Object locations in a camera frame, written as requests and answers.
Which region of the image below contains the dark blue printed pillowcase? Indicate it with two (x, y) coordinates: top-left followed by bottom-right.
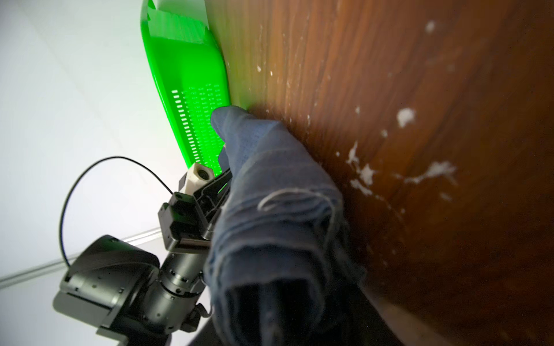
(205, 106), (364, 345)

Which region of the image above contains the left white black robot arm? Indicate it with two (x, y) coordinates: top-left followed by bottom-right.
(53, 164), (232, 345)

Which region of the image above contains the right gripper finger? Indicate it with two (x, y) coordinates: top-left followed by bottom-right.
(354, 285), (450, 345)

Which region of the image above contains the green plastic basket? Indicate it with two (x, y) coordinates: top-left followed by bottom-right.
(140, 1), (230, 174)

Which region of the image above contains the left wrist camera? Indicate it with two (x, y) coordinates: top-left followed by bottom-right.
(178, 162), (215, 195)

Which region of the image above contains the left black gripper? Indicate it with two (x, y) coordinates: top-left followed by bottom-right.
(158, 170), (232, 254)

